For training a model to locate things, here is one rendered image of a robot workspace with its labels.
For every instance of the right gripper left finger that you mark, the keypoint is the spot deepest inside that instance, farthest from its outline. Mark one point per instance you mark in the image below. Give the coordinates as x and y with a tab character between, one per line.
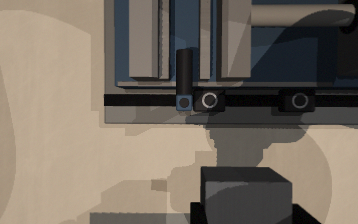
197	213

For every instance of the grey rectangular metal block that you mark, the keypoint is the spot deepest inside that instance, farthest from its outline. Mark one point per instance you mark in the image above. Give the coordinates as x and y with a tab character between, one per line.
245	195

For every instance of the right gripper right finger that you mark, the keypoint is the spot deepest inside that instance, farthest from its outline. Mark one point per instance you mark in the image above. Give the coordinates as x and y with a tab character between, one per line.
301	216

